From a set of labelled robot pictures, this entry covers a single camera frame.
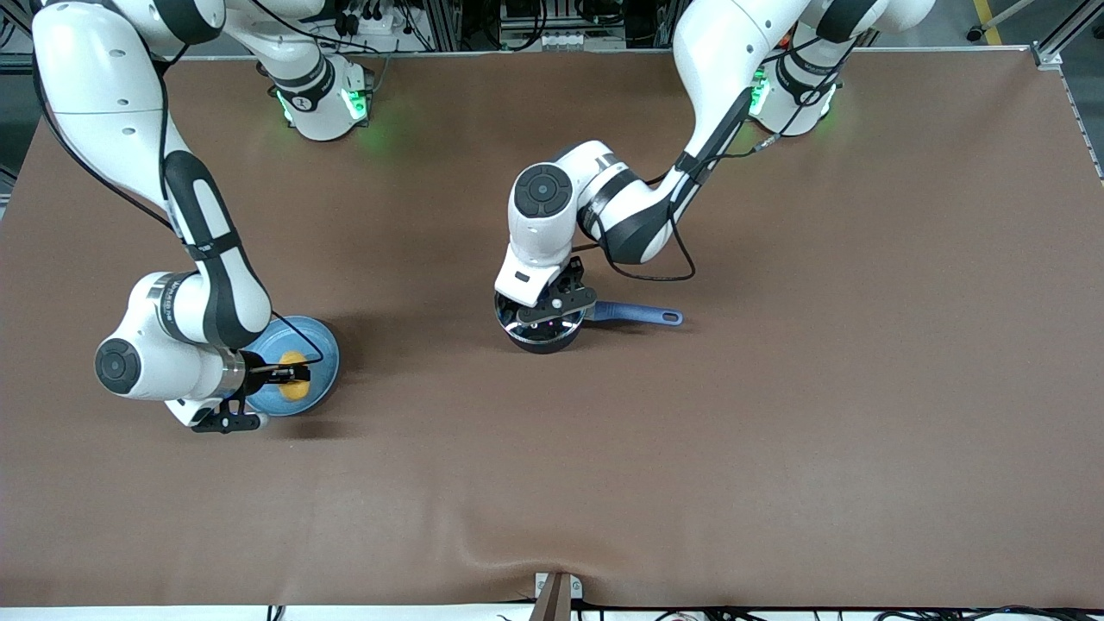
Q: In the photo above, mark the glass lid with blue knob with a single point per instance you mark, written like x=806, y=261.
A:
x=517, y=325

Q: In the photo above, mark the aluminium frame corner post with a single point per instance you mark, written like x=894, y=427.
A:
x=1065, y=34

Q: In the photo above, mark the grey metal table bracket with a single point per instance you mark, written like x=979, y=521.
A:
x=576, y=588

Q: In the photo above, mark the white terminal block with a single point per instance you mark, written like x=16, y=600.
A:
x=565, y=40

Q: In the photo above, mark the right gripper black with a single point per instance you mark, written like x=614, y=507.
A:
x=260, y=372

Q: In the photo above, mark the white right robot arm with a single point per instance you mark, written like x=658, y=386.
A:
x=95, y=86

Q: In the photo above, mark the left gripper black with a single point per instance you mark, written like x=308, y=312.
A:
x=569, y=280

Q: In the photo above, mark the white power strip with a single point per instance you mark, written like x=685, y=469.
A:
x=379, y=34

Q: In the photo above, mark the yellow potato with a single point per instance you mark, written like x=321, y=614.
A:
x=296, y=392

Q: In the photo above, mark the brown table cover mat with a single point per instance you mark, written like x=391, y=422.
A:
x=776, y=448

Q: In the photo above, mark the blue round plate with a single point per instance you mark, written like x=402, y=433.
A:
x=315, y=345

